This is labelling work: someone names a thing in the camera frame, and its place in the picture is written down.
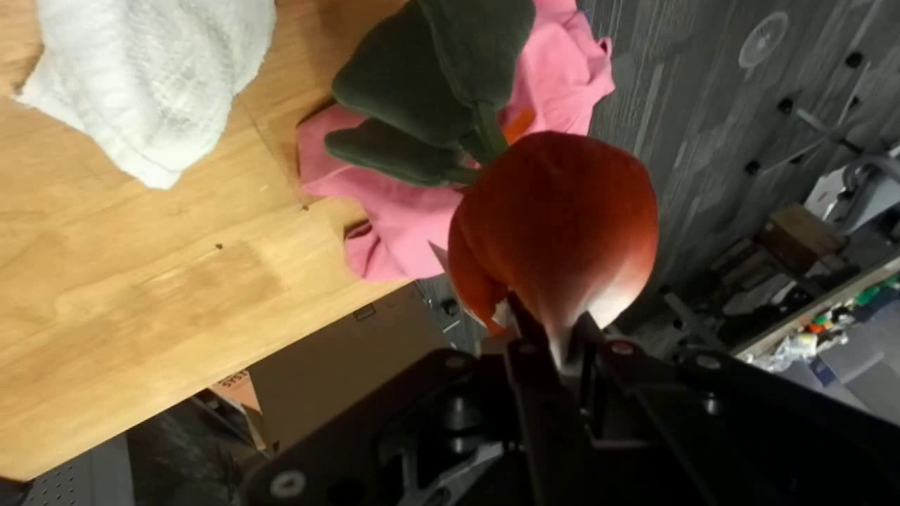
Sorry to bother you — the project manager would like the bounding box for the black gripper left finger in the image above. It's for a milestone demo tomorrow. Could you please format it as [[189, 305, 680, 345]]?
[[235, 290, 602, 506]]

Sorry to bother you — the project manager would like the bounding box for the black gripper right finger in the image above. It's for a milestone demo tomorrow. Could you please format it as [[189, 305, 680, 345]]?
[[569, 311, 900, 506]]

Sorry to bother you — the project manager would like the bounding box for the small dark green cloth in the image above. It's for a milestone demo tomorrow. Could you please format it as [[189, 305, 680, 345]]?
[[320, 0, 661, 370]]

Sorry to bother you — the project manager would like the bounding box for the pink shirt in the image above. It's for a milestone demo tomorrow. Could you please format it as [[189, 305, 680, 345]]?
[[293, 0, 618, 286]]

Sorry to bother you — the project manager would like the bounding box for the white towel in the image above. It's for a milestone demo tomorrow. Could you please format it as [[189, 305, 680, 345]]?
[[10, 0, 279, 194]]

